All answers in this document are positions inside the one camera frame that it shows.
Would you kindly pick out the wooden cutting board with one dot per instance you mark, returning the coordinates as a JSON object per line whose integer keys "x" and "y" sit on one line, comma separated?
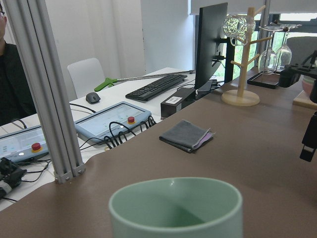
{"x": 303, "y": 100}

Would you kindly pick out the wire wine glass rack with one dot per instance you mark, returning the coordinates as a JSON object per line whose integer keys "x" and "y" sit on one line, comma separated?
{"x": 270, "y": 80}

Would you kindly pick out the person in black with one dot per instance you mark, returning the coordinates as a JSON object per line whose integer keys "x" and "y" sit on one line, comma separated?
{"x": 16, "y": 101}

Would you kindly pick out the black box with label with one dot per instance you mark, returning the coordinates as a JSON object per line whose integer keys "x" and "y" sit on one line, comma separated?
{"x": 177, "y": 101}

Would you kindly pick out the hanging wine glass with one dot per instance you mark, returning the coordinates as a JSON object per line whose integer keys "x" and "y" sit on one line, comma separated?
{"x": 284, "y": 53}
{"x": 268, "y": 59}

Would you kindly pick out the green handled reacher tool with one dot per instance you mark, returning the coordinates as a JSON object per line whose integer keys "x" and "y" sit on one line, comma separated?
{"x": 109, "y": 81}

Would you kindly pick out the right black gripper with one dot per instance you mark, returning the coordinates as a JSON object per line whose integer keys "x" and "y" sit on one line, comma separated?
{"x": 310, "y": 137}

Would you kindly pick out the wooden mug tree stand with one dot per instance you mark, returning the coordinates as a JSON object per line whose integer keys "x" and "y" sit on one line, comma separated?
{"x": 242, "y": 97}

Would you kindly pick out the folded grey cloth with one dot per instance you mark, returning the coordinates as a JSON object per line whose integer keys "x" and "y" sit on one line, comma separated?
{"x": 186, "y": 136}

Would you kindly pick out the black monitor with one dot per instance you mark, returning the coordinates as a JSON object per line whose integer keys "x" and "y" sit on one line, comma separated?
{"x": 212, "y": 46}

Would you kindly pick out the blue teach pendant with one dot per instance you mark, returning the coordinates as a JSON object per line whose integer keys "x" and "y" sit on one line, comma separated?
{"x": 110, "y": 121}
{"x": 24, "y": 145}

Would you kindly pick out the crystal glass on stand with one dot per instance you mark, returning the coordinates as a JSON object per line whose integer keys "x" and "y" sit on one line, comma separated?
{"x": 236, "y": 26}

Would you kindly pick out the aluminium frame post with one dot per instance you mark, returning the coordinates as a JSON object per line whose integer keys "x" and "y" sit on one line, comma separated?
{"x": 33, "y": 34}

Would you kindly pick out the black computer mouse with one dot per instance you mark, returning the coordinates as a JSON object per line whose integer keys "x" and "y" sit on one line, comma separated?
{"x": 92, "y": 98}

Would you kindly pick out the black teleoperation handle device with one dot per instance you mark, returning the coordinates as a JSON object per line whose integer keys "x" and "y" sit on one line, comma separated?
{"x": 10, "y": 176}

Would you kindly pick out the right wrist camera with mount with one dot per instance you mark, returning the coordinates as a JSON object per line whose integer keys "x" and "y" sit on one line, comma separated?
{"x": 306, "y": 68}

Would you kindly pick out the black keyboard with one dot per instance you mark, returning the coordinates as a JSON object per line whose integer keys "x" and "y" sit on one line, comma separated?
{"x": 155, "y": 88}

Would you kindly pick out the white office chair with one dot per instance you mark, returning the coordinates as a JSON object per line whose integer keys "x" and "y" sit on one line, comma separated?
{"x": 86, "y": 75}

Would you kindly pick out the green cup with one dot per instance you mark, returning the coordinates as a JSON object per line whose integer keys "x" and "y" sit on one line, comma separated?
{"x": 184, "y": 207}

